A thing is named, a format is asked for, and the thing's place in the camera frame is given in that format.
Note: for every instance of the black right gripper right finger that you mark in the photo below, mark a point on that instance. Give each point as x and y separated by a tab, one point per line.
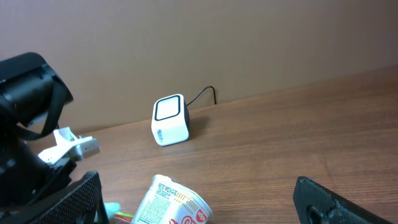
315	204

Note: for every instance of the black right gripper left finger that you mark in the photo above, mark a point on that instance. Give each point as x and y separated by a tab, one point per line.
80	202

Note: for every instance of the light teal packet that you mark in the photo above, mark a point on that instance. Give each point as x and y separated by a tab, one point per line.
112	208

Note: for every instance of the white chicken cup noodles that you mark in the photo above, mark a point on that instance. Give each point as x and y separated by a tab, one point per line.
167	202

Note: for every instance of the green gummy candy bag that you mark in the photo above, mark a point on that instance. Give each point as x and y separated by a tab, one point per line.
124	217

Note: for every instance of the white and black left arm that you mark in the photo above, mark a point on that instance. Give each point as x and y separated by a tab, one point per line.
32	100

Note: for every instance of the white cube barcode scanner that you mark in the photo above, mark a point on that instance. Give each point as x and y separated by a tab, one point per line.
170	120

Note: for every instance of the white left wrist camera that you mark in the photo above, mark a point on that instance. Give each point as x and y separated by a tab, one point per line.
69	146

